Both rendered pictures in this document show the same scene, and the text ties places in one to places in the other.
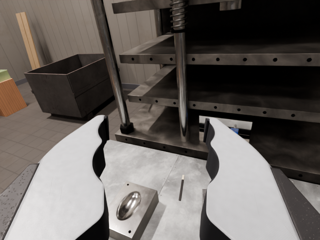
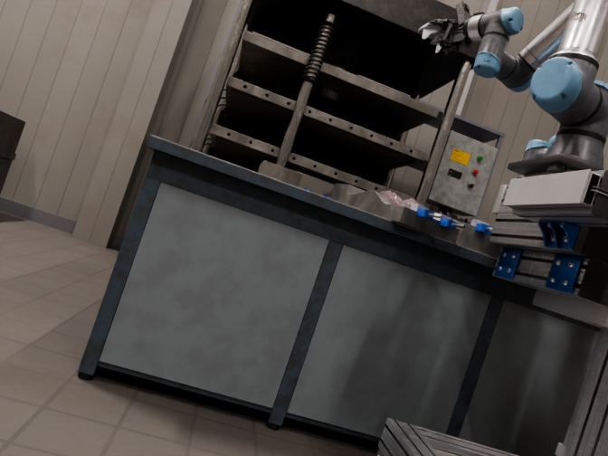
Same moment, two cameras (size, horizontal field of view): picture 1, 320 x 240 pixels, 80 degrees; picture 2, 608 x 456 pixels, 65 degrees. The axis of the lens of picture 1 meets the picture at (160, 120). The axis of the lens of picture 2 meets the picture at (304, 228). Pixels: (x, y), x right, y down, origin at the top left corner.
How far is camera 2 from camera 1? 1.82 m
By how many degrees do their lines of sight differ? 48
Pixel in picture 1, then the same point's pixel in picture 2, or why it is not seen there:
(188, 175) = not seen: hidden behind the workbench
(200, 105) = (300, 159)
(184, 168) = not seen: hidden behind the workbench
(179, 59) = (302, 103)
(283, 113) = (369, 185)
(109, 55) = (227, 67)
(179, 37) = (308, 85)
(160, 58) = (277, 98)
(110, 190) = not seen: hidden behind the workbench
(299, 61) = (385, 142)
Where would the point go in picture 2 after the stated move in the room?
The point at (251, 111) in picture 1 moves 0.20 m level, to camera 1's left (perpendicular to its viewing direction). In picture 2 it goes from (346, 177) to (318, 164)
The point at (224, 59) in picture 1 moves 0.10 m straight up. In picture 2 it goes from (335, 121) to (341, 103)
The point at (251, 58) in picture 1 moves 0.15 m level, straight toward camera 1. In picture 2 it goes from (356, 128) to (364, 124)
